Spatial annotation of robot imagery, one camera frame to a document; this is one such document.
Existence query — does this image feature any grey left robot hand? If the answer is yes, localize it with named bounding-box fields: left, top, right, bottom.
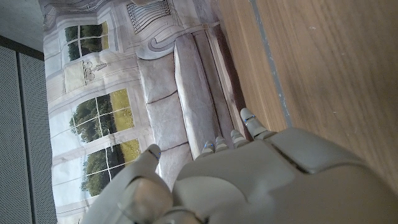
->
left=79, top=107, right=398, bottom=224

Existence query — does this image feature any grey tape outline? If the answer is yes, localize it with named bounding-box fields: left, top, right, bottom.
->
left=248, top=0, right=294, bottom=128

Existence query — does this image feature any printed sofa room backdrop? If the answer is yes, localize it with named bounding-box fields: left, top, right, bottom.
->
left=37, top=0, right=252, bottom=224

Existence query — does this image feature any grey perforated wall panel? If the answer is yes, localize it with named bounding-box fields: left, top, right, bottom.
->
left=0, top=35, right=58, bottom=224

